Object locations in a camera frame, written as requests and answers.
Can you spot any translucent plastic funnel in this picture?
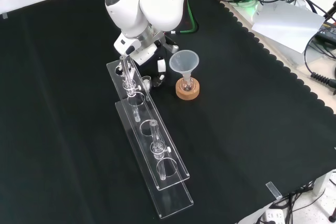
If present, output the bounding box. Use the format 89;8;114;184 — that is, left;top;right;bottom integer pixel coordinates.
169;49;200;86

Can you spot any cork ring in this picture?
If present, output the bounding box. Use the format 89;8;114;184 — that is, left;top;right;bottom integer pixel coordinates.
175;78;201;101

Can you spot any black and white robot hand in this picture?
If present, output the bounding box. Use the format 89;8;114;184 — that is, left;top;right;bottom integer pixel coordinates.
113;30;180;89

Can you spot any black box with yellow label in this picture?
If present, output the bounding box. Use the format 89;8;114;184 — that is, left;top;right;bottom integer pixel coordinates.
314;22;336;44

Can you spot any black cloth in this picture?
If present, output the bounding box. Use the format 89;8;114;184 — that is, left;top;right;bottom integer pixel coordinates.
0;0;336;224

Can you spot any pale grey board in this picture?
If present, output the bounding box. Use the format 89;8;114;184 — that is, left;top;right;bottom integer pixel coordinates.
251;0;326;54

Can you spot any white power strip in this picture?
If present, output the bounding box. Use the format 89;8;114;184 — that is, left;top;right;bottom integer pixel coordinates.
262;208;287;224

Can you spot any clear acrylic funnel stand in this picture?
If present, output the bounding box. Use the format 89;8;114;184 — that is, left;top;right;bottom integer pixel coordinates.
106;55;194;220

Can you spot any clear glass weighing funnel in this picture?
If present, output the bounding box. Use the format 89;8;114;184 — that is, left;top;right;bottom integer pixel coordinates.
141;76;153;92

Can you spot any small glass round-bottom flask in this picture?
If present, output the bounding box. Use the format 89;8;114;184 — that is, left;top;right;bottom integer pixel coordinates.
180;76;196;92

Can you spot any black coiled cable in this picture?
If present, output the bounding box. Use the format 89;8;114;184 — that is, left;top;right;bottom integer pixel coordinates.
304;37;336;86

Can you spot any green cable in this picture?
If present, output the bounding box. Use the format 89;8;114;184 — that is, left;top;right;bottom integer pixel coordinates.
172;0;198;35

